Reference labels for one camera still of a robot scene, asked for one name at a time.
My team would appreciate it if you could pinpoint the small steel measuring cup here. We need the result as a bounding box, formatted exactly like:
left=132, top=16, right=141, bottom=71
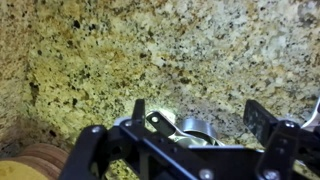
left=145, top=110, right=226, bottom=148

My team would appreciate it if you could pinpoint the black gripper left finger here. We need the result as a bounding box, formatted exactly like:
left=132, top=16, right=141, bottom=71
left=58, top=98, right=148, bottom=180

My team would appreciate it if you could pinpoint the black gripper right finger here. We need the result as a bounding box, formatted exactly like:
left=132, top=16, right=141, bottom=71
left=243, top=98, right=320, bottom=180

